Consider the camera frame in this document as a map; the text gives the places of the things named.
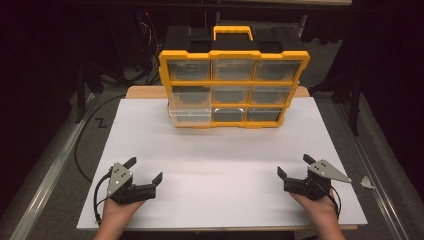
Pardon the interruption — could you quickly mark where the pulled-out clear plastic drawer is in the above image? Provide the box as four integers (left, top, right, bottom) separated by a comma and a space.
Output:
168, 105, 213, 128

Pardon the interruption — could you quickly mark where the white board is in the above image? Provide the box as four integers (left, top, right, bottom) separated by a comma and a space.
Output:
76, 97, 369, 231

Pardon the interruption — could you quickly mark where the bundle of wires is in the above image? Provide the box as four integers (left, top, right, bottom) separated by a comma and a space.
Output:
134, 11, 162, 86

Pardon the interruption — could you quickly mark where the set of clear cabinet drawers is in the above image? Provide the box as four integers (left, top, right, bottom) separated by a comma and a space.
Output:
167, 59, 303, 123

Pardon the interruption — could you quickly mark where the person's left hand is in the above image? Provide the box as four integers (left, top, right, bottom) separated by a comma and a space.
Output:
100, 199, 146, 230

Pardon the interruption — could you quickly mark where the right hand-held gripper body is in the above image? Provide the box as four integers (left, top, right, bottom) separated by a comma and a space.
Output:
283, 158, 353, 202

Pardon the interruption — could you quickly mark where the person's right hand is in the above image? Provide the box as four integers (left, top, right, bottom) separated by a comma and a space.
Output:
289, 190, 339, 232

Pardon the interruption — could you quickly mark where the yellow black organizer cabinet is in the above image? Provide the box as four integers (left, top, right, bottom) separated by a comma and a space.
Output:
158, 25, 311, 130

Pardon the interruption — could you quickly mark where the white crumpled paper scrap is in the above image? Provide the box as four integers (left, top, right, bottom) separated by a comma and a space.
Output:
360, 175, 376, 190

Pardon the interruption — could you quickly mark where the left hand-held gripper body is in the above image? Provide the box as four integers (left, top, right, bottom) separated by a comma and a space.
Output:
106, 161, 158, 205

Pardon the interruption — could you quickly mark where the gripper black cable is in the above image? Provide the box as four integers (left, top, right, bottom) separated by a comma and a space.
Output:
93, 170, 113, 225
328, 190, 343, 220

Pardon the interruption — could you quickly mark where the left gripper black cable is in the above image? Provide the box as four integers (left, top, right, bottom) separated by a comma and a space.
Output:
93, 170, 113, 225

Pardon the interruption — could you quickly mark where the black metal stand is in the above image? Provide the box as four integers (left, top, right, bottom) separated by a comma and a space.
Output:
308, 71, 364, 137
73, 61, 105, 125

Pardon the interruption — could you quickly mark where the metal floor rail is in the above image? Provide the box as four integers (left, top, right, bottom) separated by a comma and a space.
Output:
9, 93, 98, 240
334, 102, 412, 240

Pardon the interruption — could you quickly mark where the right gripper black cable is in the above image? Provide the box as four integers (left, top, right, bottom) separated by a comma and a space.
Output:
328, 190, 343, 220

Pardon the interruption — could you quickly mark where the long black floor cable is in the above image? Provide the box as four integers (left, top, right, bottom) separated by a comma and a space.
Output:
74, 94, 128, 184

